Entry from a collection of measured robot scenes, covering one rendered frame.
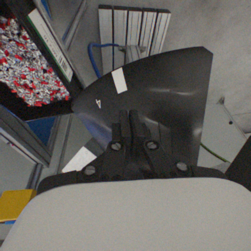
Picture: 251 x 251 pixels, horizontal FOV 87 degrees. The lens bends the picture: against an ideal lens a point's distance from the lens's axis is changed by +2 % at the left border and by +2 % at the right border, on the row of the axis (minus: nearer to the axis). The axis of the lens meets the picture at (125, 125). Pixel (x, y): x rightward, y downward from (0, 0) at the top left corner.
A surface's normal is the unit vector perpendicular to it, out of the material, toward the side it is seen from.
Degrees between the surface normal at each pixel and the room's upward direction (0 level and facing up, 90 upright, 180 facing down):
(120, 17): 0
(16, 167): 90
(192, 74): 53
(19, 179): 90
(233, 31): 0
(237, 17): 0
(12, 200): 90
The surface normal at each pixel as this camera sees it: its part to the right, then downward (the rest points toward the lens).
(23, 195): 0.07, -0.60
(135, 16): 0.07, 0.80
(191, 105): -0.36, 0.11
